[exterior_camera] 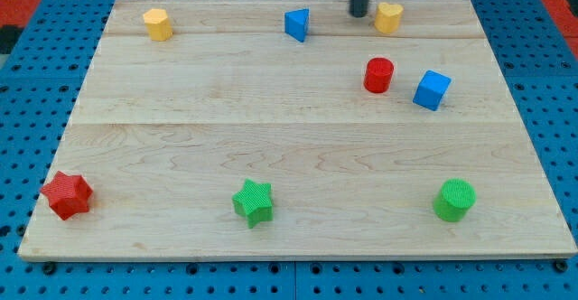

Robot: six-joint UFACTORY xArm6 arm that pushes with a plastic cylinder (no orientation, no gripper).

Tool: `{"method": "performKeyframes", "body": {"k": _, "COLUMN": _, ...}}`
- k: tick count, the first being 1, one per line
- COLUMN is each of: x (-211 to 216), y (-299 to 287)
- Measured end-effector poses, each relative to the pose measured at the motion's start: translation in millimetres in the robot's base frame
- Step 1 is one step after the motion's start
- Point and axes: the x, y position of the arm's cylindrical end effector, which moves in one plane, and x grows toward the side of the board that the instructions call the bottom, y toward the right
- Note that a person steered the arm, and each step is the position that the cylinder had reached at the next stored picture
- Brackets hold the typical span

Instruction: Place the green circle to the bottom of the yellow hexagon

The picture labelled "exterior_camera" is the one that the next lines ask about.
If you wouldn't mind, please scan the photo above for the yellow hexagon block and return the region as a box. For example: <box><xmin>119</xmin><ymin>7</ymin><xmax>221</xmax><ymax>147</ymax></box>
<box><xmin>143</xmin><ymin>8</ymin><xmax>173</xmax><ymax>42</ymax></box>

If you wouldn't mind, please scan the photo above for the red star block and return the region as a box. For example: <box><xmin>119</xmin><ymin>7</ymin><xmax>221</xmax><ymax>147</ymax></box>
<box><xmin>41</xmin><ymin>171</ymin><xmax>93</xmax><ymax>220</ymax></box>

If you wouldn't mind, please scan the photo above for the green cylinder block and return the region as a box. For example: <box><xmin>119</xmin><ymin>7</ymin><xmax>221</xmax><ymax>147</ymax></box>
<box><xmin>433</xmin><ymin>178</ymin><xmax>477</xmax><ymax>222</ymax></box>

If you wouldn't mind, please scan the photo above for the green star block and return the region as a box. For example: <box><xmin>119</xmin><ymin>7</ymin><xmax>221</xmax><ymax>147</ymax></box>
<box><xmin>231</xmin><ymin>179</ymin><xmax>274</xmax><ymax>229</ymax></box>

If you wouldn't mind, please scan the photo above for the yellow heart block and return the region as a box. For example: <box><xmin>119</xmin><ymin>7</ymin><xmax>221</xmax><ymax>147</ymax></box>
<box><xmin>374</xmin><ymin>2</ymin><xmax>404</xmax><ymax>33</ymax></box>

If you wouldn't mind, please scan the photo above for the blue triangle block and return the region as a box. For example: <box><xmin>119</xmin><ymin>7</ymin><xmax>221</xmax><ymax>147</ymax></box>
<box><xmin>284</xmin><ymin>8</ymin><xmax>310</xmax><ymax>42</ymax></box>

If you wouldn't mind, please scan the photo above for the red cylinder block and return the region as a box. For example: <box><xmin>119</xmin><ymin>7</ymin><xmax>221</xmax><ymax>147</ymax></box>
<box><xmin>363</xmin><ymin>57</ymin><xmax>395</xmax><ymax>93</ymax></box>

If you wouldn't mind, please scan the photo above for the blue cube block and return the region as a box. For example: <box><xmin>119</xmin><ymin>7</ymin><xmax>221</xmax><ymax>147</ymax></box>
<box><xmin>413</xmin><ymin>70</ymin><xmax>452</xmax><ymax>111</ymax></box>

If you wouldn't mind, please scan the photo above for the wooden board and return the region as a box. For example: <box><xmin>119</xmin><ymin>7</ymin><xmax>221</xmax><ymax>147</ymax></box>
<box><xmin>18</xmin><ymin>0</ymin><xmax>577</xmax><ymax>262</ymax></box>

